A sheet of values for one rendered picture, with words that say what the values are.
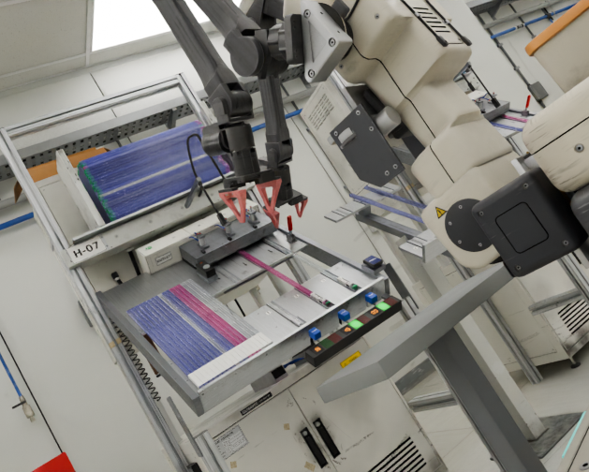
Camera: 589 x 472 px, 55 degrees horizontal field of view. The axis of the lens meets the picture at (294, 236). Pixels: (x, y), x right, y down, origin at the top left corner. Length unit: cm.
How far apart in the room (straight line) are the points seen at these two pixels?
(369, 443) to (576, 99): 141
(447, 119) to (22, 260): 290
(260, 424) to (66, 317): 191
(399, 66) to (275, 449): 121
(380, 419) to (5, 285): 234
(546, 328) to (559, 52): 168
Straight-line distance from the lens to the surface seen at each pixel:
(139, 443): 345
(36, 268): 362
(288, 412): 190
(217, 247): 201
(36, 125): 233
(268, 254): 202
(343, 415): 197
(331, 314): 166
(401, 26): 117
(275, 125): 176
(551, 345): 261
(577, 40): 104
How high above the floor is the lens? 73
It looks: 8 degrees up
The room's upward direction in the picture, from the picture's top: 32 degrees counter-clockwise
